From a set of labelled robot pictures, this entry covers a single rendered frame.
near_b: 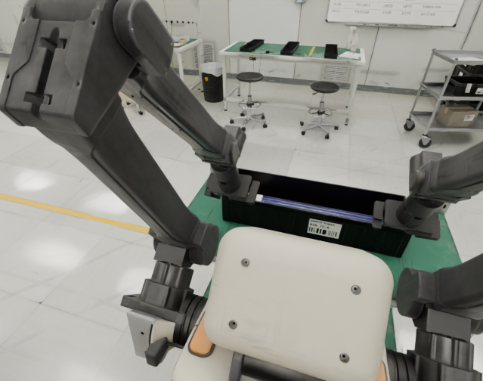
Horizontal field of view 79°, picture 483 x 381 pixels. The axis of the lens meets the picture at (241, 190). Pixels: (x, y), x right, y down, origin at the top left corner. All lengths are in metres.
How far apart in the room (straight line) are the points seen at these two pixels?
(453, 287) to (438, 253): 0.62
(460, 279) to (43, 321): 2.07
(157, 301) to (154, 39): 0.38
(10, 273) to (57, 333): 0.67
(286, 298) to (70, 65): 0.30
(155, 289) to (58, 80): 0.35
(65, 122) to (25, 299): 2.14
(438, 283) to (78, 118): 0.47
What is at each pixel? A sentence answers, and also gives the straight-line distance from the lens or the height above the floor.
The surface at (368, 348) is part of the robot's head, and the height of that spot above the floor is 1.33.
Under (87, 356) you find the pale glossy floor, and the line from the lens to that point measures 1.97.
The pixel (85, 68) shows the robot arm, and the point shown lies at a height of 1.59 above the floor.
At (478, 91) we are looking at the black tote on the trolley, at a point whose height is 0.62.
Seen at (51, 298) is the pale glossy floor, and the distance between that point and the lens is 2.29.
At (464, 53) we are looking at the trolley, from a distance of 4.30.
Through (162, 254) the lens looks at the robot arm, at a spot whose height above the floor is 1.25.
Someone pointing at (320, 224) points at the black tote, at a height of 1.02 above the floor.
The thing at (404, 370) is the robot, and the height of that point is 1.22.
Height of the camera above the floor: 1.65
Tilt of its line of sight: 37 degrees down
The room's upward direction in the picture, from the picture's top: straight up
